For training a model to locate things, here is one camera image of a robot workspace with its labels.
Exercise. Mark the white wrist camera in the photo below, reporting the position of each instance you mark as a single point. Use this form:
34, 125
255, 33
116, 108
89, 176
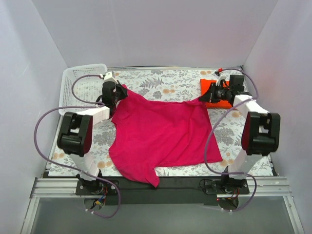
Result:
220, 76
109, 77

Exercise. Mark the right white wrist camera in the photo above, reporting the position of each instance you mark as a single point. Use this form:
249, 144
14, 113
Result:
220, 76

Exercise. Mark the floral table mat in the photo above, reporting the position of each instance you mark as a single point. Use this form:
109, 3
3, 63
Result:
167, 85

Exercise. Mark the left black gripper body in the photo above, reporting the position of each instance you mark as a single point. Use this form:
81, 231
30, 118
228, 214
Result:
119, 91

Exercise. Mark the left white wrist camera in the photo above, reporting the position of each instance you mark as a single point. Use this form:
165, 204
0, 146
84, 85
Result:
109, 77

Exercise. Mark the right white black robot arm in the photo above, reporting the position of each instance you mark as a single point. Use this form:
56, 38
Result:
260, 135

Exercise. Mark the aluminium frame rail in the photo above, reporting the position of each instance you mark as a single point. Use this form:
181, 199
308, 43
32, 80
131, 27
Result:
46, 188

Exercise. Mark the white plastic basket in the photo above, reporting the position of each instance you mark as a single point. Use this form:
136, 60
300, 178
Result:
80, 86

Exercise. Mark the folded orange t shirt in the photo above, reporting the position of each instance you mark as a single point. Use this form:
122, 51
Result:
204, 86

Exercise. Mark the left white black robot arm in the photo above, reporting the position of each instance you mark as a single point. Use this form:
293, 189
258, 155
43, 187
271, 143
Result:
76, 131

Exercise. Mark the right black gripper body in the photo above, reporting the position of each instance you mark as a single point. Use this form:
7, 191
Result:
209, 94

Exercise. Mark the magenta t shirt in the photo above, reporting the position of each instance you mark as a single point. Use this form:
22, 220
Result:
152, 134

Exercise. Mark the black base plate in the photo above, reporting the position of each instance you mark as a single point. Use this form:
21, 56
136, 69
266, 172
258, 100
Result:
179, 190

